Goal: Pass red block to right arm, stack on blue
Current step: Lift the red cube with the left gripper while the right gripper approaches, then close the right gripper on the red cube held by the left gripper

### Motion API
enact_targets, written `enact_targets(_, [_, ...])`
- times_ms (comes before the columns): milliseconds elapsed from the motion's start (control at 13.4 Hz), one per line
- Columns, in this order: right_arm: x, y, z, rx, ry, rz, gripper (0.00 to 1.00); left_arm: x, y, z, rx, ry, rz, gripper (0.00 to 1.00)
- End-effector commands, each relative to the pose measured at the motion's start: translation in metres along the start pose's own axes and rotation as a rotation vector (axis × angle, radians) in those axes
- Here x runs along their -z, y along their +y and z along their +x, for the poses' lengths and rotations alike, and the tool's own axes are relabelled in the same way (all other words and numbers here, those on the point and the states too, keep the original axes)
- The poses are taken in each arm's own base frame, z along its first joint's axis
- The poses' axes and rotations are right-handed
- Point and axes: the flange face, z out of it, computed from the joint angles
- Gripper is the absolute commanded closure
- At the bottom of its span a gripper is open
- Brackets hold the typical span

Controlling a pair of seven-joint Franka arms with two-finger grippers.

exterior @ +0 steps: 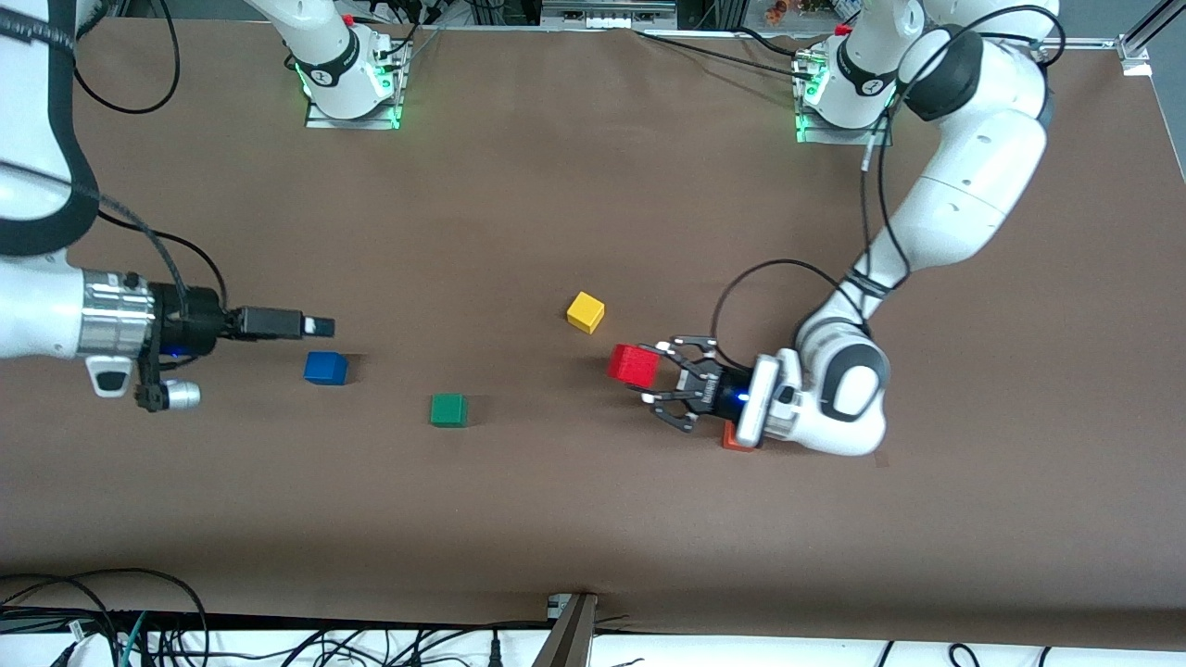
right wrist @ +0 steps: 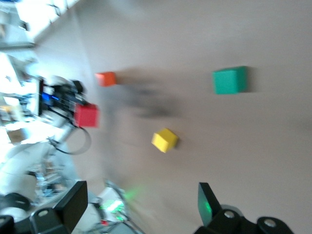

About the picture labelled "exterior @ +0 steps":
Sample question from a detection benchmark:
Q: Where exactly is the long looping black cable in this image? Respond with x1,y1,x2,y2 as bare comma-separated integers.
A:
0,567,209,667

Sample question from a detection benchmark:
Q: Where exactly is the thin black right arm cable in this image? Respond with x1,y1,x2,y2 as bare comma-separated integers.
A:
72,0,230,321

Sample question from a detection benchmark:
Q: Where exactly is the red wooden block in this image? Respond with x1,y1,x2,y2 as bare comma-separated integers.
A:
607,343,661,388

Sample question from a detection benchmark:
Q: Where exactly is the white power strip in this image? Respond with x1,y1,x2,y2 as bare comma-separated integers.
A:
542,0,677,29

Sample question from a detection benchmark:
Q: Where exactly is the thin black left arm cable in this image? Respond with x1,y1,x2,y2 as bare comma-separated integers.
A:
712,5,1066,371

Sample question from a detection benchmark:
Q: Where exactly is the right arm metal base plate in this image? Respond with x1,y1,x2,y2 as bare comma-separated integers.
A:
304,37,409,131

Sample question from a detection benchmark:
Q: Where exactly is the aluminium frame profile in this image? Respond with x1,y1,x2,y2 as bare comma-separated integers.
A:
1117,0,1186,77

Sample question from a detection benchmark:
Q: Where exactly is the brown table cover sheet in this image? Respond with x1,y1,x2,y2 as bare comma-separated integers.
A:
0,17,1186,649

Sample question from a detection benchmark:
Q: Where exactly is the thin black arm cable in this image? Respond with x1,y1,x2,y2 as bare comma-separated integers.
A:
712,5,1066,371
72,0,230,321

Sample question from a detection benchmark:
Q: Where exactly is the dark metal support post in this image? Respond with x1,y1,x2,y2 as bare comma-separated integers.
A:
533,593,599,667

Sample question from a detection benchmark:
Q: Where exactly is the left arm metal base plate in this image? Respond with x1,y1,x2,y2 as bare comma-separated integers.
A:
795,51,895,146

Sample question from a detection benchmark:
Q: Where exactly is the short black base cable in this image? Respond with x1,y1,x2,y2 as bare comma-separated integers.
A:
732,26,809,58

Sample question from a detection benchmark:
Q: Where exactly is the yellow wooden block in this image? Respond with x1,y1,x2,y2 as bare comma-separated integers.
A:
566,291,606,334

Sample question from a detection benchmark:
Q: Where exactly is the teal cable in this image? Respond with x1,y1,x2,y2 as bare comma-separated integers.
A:
119,611,149,667

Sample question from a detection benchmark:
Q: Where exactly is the long black base cable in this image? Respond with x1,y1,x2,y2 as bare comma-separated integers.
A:
635,30,816,82

